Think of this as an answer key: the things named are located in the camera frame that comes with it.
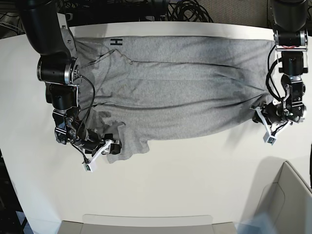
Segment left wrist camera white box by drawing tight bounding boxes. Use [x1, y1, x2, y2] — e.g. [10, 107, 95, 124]
[263, 132, 277, 145]

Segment blue cloth at bottom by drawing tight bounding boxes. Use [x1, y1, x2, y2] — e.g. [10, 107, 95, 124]
[235, 213, 272, 234]

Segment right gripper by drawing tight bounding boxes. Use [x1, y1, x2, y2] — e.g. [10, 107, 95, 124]
[71, 129, 122, 166]

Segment tangled black cables behind table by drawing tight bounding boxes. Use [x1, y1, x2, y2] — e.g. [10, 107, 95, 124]
[168, 0, 215, 24]

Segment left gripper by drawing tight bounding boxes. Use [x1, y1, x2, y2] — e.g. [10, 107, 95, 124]
[251, 102, 292, 137]

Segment grey plastic bin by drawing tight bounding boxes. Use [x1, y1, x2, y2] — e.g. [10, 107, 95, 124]
[240, 161, 312, 234]

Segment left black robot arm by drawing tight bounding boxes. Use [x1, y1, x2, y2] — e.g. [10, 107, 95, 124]
[253, 0, 309, 144]

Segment grey tray at table edge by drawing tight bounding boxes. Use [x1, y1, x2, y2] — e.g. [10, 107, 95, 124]
[58, 214, 237, 234]

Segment grey T-shirt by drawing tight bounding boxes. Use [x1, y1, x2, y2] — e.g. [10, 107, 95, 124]
[75, 37, 273, 163]

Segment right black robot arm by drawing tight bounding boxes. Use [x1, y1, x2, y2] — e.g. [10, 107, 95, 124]
[16, 0, 121, 172]

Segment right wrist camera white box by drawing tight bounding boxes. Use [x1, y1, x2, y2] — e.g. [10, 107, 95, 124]
[82, 162, 97, 173]

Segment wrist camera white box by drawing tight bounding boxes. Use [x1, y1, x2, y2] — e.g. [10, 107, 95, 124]
[82, 162, 97, 173]
[263, 132, 277, 145]

